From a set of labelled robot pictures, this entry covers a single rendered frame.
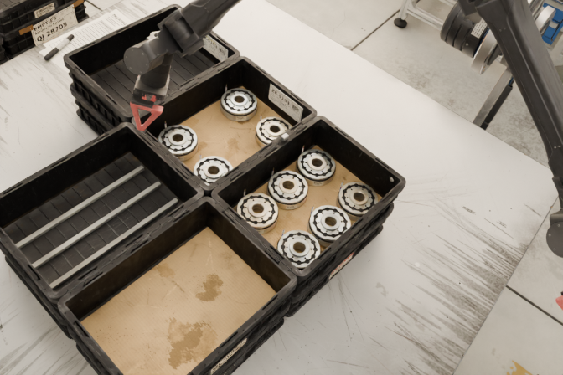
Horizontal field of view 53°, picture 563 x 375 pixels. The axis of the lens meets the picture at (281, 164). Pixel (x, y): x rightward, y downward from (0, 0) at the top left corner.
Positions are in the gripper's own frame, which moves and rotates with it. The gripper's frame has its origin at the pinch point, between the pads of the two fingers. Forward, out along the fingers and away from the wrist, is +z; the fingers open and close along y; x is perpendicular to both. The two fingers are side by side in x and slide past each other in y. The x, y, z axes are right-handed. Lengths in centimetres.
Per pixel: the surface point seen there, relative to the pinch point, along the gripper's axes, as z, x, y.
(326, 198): 11, -49, 1
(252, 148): 11.6, -29.9, 16.3
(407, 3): 6, -125, 197
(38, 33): 44, 48, 113
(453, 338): 25, -86, -26
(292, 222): 15.6, -41.1, -6.0
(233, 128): 10.9, -24.3, 22.9
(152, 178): 21.0, -5.8, 5.3
